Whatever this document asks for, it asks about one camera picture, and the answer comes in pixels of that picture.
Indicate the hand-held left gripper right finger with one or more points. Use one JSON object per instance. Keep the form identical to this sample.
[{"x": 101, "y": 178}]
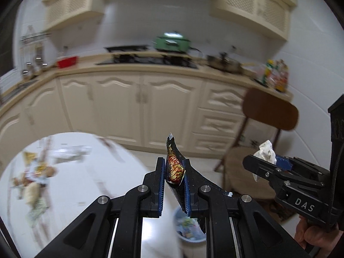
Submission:
[{"x": 186, "y": 193}]

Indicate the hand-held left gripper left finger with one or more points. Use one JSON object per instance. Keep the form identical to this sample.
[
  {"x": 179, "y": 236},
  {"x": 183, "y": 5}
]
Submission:
[{"x": 162, "y": 185}]

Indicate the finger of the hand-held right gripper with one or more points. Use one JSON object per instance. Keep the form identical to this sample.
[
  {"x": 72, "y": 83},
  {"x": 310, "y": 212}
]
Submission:
[
  {"x": 258, "y": 165},
  {"x": 282, "y": 162}
]

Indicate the white tissue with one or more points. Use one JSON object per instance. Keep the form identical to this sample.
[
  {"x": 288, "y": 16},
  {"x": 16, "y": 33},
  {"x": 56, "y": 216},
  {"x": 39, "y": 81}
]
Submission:
[{"x": 266, "y": 150}]

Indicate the red black snack wrapper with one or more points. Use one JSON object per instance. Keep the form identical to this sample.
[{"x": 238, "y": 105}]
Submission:
[{"x": 174, "y": 172}]

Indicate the pale blue waste bin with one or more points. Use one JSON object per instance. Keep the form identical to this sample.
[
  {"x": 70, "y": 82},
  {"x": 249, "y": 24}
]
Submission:
[{"x": 188, "y": 239}]

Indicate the person's right hand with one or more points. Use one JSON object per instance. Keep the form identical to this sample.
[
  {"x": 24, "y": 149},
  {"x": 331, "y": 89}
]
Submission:
[{"x": 311, "y": 236}]

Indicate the white printed bag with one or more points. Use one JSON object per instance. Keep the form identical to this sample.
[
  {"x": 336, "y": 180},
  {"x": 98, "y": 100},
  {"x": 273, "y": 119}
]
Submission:
[{"x": 243, "y": 139}]

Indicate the brown wooden chair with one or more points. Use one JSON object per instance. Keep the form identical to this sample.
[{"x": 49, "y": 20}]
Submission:
[{"x": 268, "y": 110}]

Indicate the round white marble table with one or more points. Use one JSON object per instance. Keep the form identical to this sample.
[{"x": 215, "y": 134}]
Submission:
[{"x": 80, "y": 182}]

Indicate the cluster of condiment bottles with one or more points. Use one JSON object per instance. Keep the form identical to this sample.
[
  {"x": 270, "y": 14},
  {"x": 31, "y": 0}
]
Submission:
[{"x": 274, "y": 76}]

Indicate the clear plastic wrapper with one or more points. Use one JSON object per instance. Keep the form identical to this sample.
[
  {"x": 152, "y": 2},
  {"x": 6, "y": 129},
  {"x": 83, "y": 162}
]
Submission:
[{"x": 70, "y": 151}]

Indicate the steel wok with lid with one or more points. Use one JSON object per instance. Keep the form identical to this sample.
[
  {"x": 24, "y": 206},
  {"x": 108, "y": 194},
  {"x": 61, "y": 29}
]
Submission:
[{"x": 223, "y": 63}]

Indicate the black gas stove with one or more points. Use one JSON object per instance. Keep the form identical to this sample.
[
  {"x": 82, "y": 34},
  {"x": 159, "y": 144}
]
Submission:
[{"x": 150, "y": 59}]

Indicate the green snack wrapper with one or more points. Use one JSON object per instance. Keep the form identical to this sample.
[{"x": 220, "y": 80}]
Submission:
[{"x": 36, "y": 212}]

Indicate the beige crumpled wrapper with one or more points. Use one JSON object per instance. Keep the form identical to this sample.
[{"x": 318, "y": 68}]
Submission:
[{"x": 31, "y": 193}]

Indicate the yellow snack wrapper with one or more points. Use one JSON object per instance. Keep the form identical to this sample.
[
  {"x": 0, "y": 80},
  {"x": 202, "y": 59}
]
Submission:
[{"x": 29, "y": 157}]

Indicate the green electric pot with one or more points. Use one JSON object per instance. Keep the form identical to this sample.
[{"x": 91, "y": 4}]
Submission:
[{"x": 172, "y": 43}]

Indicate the red plastic basket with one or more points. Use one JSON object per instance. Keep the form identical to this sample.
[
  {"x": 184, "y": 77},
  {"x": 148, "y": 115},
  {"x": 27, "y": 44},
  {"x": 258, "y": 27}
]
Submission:
[{"x": 67, "y": 62}]

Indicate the row of hanging steel utensils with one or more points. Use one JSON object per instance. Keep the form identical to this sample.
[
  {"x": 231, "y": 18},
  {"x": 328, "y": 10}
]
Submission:
[{"x": 39, "y": 57}]

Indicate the cream lattice door wall cabinet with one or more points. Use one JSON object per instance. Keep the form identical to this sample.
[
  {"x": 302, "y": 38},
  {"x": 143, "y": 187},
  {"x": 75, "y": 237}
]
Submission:
[
  {"x": 72, "y": 5},
  {"x": 255, "y": 8}
]

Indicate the wall utensil rack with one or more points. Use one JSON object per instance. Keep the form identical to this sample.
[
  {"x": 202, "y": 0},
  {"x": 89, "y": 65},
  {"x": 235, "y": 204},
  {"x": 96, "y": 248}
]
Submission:
[{"x": 35, "y": 36}]

